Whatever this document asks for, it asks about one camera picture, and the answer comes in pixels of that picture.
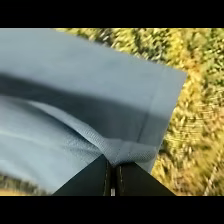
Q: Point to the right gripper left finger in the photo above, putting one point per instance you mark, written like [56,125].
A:
[91,181]

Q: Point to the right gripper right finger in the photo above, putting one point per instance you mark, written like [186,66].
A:
[140,183]

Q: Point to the dark blue shirt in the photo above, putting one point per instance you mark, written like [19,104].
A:
[83,100]

